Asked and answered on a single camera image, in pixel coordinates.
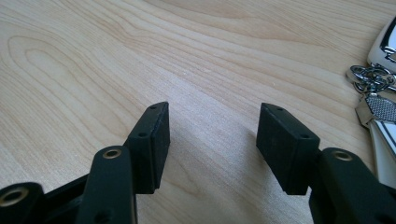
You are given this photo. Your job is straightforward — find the metal keychain tag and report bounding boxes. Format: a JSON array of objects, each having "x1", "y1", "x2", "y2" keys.
[{"x1": 354, "y1": 91, "x2": 396, "y2": 129}]

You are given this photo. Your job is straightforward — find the white car key fob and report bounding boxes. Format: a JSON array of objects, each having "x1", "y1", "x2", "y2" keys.
[{"x1": 366, "y1": 15, "x2": 396, "y2": 75}]

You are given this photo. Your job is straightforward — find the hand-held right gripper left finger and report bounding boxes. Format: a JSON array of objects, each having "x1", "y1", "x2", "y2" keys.
[{"x1": 123, "y1": 101, "x2": 172, "y2": 195}]

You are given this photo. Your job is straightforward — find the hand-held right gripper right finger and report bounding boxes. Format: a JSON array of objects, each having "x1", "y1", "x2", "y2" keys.
[{"x1": 255, "y1": 102, "x2": 321, "y2": 196}]

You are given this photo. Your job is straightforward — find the silver key ring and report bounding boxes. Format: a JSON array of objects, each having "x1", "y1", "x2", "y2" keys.
[{"x1": 345, "y1": 63, "x2": 396, "y2": 94}]

